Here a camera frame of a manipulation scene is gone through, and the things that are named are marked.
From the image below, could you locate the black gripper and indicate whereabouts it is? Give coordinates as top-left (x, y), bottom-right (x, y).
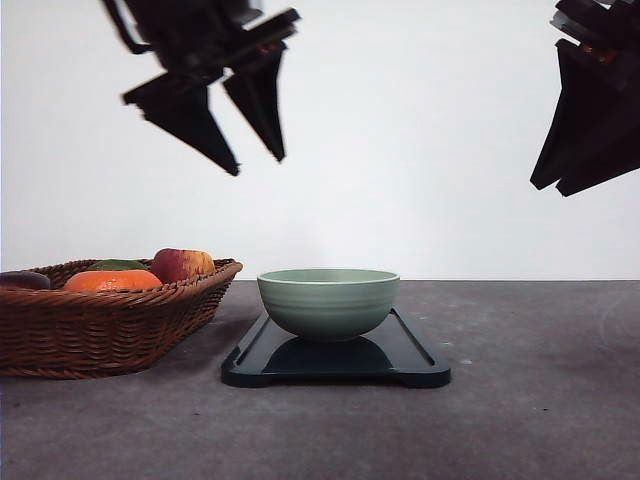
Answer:
top-left (530, 0), bottom-right (640, 197)
top-left (104, 0), bottom-right (301, 176)

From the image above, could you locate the light green bowl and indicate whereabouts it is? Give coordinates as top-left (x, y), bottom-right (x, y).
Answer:
top-left (257, 268), bottom-right (400, 340)

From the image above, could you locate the brown wicker basket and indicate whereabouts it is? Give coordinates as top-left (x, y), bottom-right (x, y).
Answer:
top-left (0, 259), bottom-right (243, 378)

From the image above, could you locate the red yellow apple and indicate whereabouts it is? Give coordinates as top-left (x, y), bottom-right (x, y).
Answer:
top-left (150, 248), bottom-right (215, 282)

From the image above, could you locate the green avocado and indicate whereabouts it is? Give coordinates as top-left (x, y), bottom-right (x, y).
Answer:
top-left (87, 259), bottom-right (145, 270)

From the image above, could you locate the orange mandarin fruit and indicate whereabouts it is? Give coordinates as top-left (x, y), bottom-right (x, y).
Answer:
top-left (64, 269), bottom-right (163, 292)

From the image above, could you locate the dark purple fruit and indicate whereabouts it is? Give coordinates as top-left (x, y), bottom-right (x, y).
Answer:
top-left (0, 270), bottom-right (51, 289)

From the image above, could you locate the dark teal rectangular tray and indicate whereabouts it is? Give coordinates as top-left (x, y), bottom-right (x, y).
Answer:
top-left (221, 307), bottom-right (451, 388)

